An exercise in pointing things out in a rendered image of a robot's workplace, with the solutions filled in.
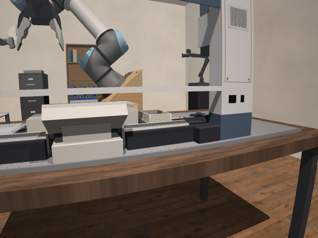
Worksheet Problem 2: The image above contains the cream one-well reservoir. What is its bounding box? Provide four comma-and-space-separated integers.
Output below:
138, 110, 172, 123

